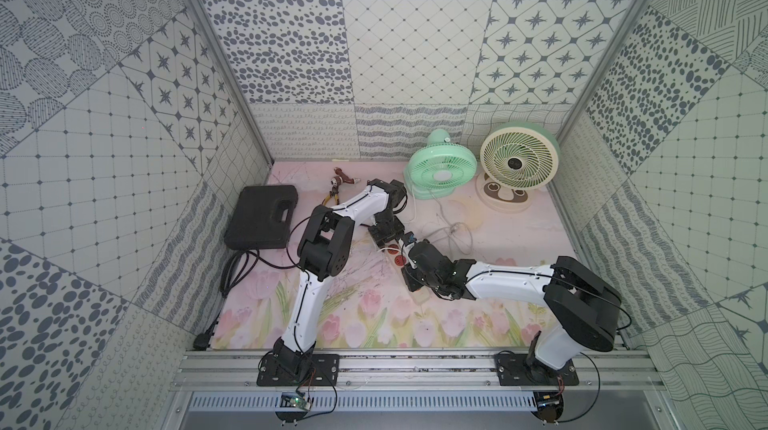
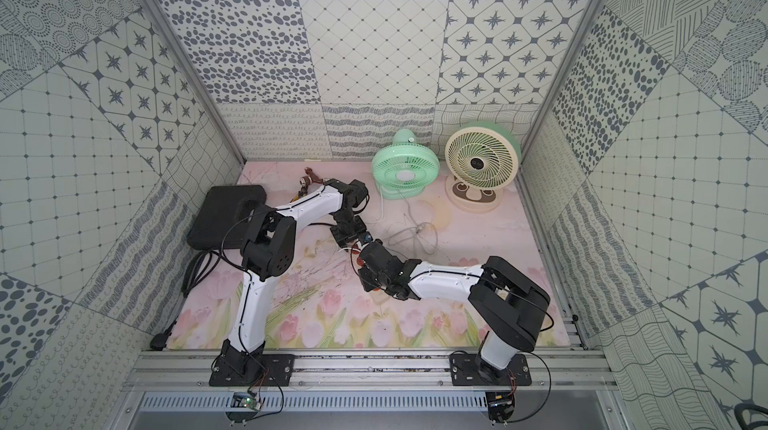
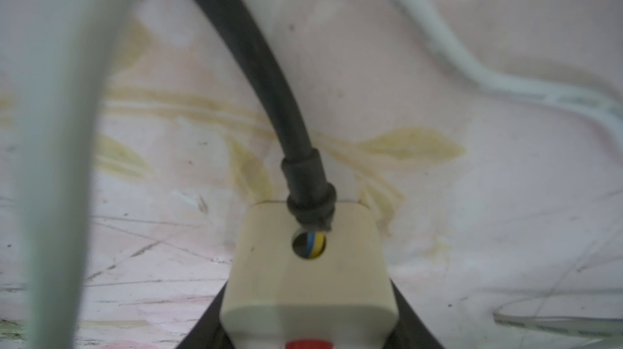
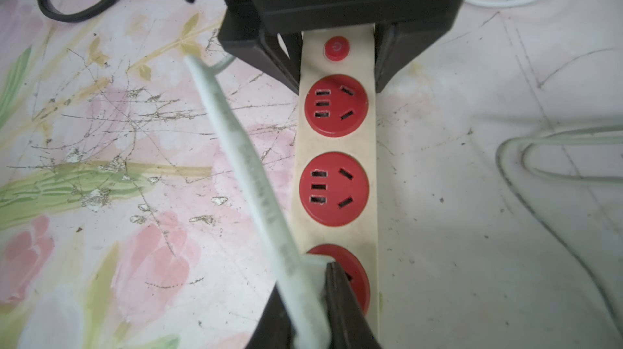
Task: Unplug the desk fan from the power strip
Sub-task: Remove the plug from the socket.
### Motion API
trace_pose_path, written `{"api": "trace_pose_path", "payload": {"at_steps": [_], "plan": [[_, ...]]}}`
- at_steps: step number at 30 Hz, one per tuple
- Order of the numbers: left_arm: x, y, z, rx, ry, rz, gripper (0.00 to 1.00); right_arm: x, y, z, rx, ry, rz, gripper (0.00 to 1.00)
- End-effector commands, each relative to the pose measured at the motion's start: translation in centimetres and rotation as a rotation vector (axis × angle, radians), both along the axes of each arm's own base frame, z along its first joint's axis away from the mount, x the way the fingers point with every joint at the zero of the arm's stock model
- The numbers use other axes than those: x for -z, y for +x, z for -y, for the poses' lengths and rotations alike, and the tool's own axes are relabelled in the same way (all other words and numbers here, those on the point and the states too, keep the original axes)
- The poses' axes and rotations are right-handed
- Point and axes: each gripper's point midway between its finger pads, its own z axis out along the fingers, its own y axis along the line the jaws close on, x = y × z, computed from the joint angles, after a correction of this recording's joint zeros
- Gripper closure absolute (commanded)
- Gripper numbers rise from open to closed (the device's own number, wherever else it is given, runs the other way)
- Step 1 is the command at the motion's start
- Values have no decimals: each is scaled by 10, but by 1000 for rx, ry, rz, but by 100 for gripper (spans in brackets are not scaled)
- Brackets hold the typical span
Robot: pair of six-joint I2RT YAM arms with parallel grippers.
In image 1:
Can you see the cream power strip red sockets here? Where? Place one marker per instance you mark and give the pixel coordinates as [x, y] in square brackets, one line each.
[397, 253]

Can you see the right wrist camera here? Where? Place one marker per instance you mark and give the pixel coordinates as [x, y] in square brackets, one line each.
[407, 239]

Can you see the cream round desk fan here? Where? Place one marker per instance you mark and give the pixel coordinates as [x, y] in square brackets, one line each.
[517, 160]

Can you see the yellow handled pliers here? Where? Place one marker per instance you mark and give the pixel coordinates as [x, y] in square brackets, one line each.
[337, 180]

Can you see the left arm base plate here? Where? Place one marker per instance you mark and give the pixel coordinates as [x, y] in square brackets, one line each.
[314, 370]

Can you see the black plastic tool case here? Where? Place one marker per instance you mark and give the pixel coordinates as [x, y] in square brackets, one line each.
[262, 218]

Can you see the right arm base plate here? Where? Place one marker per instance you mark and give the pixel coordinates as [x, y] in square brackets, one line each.
[515, 369]

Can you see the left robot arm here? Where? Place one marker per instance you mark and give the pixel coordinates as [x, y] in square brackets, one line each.
[323, 252]

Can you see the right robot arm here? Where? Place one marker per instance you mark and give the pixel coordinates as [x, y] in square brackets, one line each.
[586, 308]

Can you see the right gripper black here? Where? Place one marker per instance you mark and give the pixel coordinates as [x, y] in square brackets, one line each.
[407, 272]

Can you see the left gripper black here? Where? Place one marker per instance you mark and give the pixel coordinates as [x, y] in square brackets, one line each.
[385, 233]

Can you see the aluminium rail frame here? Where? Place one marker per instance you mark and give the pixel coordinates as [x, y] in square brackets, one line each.
[412, 369]

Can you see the mint green desk fan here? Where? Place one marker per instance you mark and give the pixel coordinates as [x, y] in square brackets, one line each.
[438, 168]

